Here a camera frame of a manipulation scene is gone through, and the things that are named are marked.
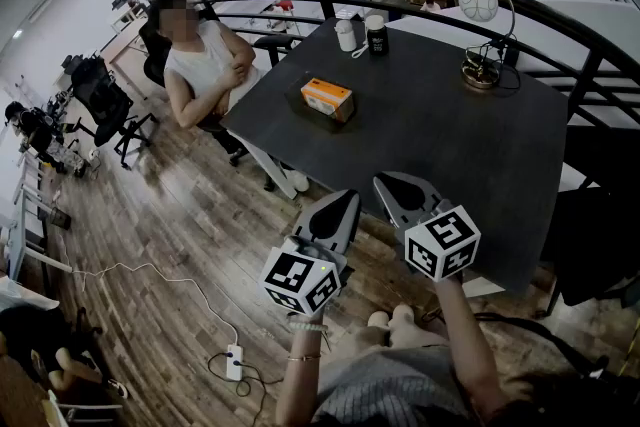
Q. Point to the orange tissue pack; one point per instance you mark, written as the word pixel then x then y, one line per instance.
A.
pixel 325 92

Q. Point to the gold lamp with globe shade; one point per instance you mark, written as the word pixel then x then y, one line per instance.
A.
pixel 478 1

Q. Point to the black box with orange packet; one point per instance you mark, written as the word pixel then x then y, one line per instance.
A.
pixel 305 113

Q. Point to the white desk frame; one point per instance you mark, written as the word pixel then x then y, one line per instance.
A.
pixel 20 235

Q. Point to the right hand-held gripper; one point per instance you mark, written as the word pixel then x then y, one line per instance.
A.
pixel 440 245

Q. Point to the person's beige trousers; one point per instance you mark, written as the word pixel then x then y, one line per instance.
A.
pixel 400 337

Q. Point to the black bottle with white cap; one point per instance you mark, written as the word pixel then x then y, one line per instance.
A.
pixel 377 42

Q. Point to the person's right beige shoe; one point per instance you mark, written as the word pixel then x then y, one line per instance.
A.
pixel 403 313

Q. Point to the black fabric chair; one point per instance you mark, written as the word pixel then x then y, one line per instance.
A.
pixel 590 245

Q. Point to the white power strip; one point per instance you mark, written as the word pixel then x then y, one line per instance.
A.
pixel 234 362

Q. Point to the black mesh waste basket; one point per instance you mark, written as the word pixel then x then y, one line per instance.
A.
pixel 60 218

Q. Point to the black office chair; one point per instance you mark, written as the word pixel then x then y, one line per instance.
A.
pixel 154 50
pixel 105 105

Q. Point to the person's right forearm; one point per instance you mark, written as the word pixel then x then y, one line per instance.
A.
pixel 465 340

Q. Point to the thin gold bangle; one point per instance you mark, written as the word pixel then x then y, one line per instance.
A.
pixel 302 357

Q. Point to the person's left beige shoe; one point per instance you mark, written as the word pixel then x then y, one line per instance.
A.
pixel 378 316

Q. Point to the person's grey top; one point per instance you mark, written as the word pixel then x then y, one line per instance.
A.
pixel 390 390

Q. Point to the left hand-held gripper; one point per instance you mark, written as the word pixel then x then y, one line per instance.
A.
pixel 292 282

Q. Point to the white table leg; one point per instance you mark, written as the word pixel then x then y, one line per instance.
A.
pixel 267 167

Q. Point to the person's beige shoe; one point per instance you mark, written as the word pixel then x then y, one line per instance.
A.
pixel 378 316
pixel 403 313

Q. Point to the person's left forearm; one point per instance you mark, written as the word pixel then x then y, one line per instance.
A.
pixel 300 390

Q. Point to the white cylindrical container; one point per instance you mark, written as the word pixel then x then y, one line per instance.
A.
pixel 345 37

